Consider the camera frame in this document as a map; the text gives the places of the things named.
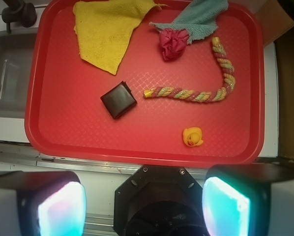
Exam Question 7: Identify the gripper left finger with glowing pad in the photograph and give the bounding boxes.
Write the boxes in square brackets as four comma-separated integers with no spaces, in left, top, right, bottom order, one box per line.
[0,171,87,236]

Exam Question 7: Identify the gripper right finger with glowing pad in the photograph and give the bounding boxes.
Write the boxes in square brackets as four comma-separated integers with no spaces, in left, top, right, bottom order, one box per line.
[202,164,294,236]

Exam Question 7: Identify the yellow rubber duck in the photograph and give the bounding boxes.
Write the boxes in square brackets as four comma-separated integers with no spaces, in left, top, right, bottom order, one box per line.
[182,127,204,147]

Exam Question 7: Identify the red plastic tray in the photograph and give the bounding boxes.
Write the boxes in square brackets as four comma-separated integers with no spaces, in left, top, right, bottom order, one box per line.
[25,0,265,168]

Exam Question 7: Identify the black leather wallet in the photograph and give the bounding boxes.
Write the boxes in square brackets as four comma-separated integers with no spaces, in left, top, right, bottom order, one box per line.
[100,81,137,119]

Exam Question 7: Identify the grey sink basin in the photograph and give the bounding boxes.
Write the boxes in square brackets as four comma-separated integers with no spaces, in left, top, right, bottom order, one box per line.
[0,28,37,118]

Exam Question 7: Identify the yellow cloth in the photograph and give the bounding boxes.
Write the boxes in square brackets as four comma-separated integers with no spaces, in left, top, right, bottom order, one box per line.
[73,0,163,75]

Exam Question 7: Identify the crumpled magenta paper ball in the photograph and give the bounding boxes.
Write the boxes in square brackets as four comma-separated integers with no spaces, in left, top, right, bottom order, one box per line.
[159,28,189,61]

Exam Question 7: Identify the teal cloth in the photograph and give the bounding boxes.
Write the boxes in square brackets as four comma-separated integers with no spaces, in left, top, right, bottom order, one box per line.
[150,0,229,44]

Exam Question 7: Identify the black faucet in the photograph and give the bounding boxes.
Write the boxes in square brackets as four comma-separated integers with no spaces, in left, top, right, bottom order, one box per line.
[1,0,37,33]

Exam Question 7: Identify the multicolour twisted rope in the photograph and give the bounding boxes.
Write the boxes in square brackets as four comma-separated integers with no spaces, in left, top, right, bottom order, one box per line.
[143,36,236,104]

